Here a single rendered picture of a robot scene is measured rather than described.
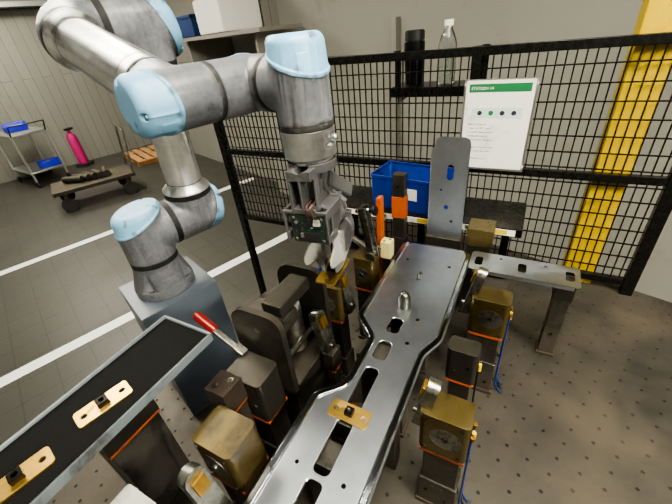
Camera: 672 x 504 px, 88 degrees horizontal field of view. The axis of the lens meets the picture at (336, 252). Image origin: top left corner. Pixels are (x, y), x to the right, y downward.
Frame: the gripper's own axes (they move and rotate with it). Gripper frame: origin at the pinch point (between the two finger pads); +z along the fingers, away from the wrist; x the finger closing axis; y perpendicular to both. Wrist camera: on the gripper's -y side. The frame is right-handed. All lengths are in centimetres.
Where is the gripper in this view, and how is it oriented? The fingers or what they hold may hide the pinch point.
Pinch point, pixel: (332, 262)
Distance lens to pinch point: 62.6
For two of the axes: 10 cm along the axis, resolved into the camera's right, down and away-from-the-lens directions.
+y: -3.5, 5.4, -7.7
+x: 9.3, 1.1, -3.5
